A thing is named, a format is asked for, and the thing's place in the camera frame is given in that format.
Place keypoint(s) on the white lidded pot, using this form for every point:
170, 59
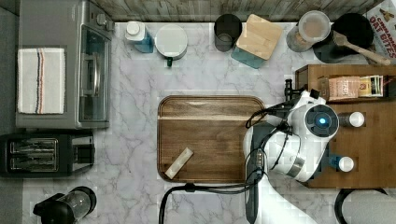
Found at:
171, 41

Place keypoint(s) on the teal box wooden lid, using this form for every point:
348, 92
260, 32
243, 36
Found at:
257, 41

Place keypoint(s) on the dark grey cup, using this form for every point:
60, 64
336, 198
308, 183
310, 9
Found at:
227, 29

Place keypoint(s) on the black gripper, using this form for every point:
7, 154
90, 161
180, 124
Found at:
289, 91

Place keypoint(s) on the white striped towel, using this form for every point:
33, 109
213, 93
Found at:
41, 81

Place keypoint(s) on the blue soap bottle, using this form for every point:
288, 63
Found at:
138, 34

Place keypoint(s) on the wooden drawer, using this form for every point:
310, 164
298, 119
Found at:
301, 78

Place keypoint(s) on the wooden cabinet organizer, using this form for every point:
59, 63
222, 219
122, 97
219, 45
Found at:
372, 146

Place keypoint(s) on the pink tea box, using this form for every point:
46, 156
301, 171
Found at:
339, 88

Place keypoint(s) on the silver toaster oven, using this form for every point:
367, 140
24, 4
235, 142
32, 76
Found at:
84, 31

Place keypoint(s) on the wooden spoon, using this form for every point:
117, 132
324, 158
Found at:
341, 40

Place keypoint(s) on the beige rectangular block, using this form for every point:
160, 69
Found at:
178, 164

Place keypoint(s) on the blue spice bottle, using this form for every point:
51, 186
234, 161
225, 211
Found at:
341, 163

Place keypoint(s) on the wooden cutting board tray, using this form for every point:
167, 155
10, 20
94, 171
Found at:
213, 127

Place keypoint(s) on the silver spice bottle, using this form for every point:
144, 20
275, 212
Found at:
351, 119

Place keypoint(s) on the glass jar with lid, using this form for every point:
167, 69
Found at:
313, 27

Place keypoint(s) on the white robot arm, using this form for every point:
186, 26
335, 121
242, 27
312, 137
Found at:
292, 142

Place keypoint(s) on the yellow tea packets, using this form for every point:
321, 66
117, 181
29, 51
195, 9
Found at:
371, 86

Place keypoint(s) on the black rimmed plate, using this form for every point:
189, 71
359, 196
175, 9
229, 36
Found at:
364, 206

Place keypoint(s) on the oat bites cereal box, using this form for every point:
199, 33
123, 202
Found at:
383, 21

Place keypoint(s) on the black toaster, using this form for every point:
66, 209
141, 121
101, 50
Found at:
46, 155

